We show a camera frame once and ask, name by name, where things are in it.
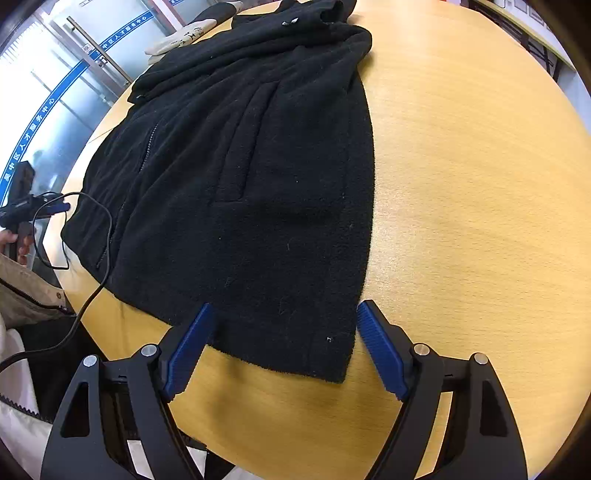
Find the black fleece zip jacket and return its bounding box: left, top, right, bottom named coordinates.
left=62, top=1, right=375, bottom=383

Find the glass door steel handle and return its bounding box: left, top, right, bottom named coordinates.
left=32, top=0, right=187, bottom=110

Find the person's left hand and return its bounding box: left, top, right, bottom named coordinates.
left=0, top=229, right=34, bottom=266

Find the folded beige and black garment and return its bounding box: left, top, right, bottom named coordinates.
left=144, top=1, right=245, bottom=66

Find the wooden side table black frame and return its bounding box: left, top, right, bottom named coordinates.
left=467, top=0, right=577, bottom=81

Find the black cable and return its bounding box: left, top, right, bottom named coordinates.
left=0, top=191, right=115, bottom=375

